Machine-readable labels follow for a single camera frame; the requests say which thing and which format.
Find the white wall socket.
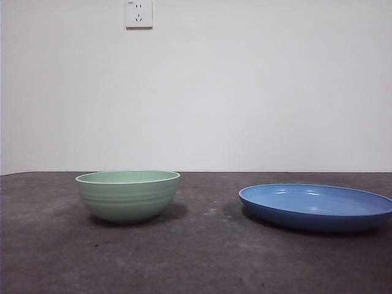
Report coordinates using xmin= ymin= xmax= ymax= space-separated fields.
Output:
xmin=124 ymin=0 xmax=154 ymax=31

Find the blue plate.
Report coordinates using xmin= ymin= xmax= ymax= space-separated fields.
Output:
xmin=238 ymin=183 xmax=392 ymax=232

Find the green ribbed bowl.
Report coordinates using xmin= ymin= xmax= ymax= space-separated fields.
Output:
xmin=75 ymin=170 xmax=181 ymax=224

